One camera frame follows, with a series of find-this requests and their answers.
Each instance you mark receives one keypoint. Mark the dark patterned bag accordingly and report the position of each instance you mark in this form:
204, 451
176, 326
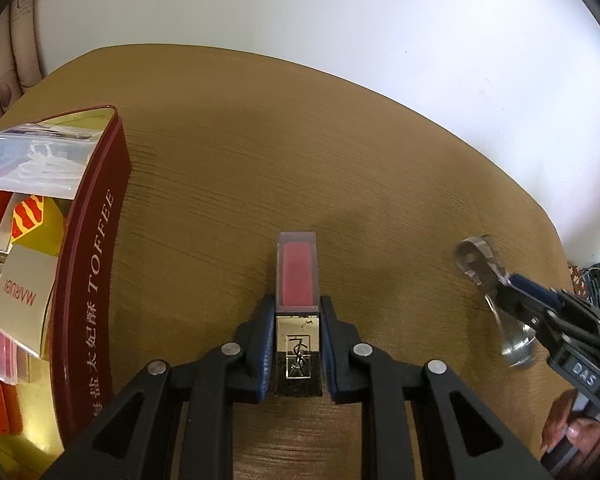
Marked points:
587, 280

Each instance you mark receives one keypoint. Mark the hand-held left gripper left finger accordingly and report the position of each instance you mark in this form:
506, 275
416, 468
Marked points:
266, 350

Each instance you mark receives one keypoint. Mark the gold tin with red outside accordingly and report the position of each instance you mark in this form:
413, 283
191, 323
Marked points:
90, 285

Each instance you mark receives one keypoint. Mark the person's right hand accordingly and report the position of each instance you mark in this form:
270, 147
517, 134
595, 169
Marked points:
582, 432

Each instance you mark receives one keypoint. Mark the red lipstick with clear cap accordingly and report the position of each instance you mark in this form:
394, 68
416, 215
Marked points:
296, 280

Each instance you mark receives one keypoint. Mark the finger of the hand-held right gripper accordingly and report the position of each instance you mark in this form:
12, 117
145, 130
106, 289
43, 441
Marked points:
537, 287
525, 312

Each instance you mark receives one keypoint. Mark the beige patterned curtain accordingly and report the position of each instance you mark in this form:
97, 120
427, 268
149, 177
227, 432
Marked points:
0, 75

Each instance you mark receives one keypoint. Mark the small beige cardboard box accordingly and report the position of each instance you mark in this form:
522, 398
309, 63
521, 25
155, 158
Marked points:
22, 295

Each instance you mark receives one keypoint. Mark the clear plastic floss box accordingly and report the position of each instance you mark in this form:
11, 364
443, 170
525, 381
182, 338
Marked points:
40, 160

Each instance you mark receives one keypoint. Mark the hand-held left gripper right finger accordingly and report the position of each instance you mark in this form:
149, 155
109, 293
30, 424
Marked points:
330, 360

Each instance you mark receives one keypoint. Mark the red yellow striped box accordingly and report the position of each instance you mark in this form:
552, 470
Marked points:
27, 215

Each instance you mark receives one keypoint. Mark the silver nail clipper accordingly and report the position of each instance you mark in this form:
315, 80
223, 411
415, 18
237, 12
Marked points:
475, 260

